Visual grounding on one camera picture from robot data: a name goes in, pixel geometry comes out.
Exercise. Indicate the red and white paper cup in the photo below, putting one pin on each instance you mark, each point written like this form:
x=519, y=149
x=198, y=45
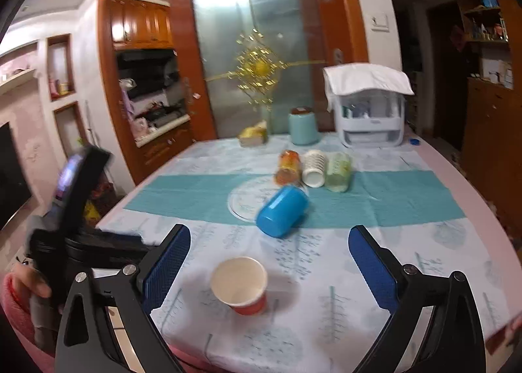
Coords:
x=241, y=284

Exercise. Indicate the white countertop appliance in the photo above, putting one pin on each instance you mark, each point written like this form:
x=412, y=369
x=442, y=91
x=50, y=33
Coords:
x=370, y=118

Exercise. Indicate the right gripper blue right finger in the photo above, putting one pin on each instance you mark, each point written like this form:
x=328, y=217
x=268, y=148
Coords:
x=379, y=268

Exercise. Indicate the white wall switch plate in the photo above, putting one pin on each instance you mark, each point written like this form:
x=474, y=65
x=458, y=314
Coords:
x=379, y=22

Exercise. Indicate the pink clothing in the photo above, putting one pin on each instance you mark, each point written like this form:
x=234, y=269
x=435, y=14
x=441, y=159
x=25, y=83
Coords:
x=18, y=349

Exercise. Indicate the white cloth on appliance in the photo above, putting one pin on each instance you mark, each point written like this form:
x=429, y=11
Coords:
x=352, y=78

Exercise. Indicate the person's left hand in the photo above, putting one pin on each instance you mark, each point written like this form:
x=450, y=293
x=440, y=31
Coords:
x=27, y=281

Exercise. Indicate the wooden shelf cabinet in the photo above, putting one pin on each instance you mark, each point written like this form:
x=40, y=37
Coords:
x=491, y=154

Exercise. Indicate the teal canister with brown lid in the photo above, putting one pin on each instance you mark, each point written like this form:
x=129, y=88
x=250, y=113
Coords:
x=302, y=126

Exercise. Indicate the blue plastic cup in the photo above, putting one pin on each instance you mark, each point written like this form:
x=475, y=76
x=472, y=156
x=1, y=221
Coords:
x=282, y=212

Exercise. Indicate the yellow tissue box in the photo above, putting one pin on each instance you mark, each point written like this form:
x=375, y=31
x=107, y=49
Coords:
x=253, y=136

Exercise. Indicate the leaf patterned tablecloth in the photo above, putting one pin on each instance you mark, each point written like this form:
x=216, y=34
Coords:
x=320, y=315

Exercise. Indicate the green patterned cup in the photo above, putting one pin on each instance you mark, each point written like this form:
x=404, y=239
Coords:
x=338, y=172

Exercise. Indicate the gold ornament on glass door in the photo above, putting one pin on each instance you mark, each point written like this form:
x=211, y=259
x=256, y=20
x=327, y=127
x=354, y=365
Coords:
x=258, y=69

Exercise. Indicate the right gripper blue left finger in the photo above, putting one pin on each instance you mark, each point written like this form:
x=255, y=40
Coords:
x=161, y=265

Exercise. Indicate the orange patterned cup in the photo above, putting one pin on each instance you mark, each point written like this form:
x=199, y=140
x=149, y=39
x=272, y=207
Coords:
x=289, y=169

